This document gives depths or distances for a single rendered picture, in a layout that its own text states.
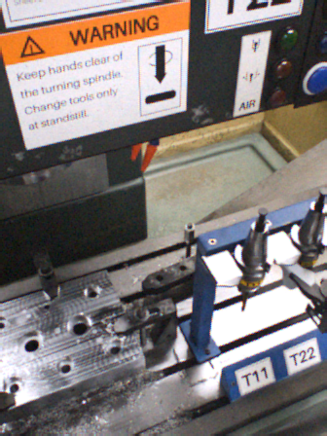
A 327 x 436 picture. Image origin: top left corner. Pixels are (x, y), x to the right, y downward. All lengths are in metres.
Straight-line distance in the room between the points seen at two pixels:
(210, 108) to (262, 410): 0.69
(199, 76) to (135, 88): 0.06
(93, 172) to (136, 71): 0.92
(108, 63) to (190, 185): 1.48
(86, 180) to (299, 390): 0.75
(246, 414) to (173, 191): 1.03
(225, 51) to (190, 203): 1.37
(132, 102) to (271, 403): 0.74
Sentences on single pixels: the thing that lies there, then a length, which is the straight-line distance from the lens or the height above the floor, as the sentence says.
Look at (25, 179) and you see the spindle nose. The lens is 0.64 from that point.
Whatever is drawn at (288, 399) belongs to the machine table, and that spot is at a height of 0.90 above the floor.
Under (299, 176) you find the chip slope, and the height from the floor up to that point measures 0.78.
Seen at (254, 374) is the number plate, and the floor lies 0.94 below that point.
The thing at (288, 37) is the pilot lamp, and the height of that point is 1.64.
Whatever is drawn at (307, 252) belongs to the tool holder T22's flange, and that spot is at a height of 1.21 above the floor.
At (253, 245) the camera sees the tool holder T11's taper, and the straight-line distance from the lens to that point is 0.79.
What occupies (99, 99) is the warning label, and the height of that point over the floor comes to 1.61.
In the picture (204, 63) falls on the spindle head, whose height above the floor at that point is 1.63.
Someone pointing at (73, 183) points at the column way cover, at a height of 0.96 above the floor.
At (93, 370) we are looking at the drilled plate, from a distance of 0.97.
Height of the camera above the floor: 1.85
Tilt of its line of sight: 46 degrees down
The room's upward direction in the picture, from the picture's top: straight up
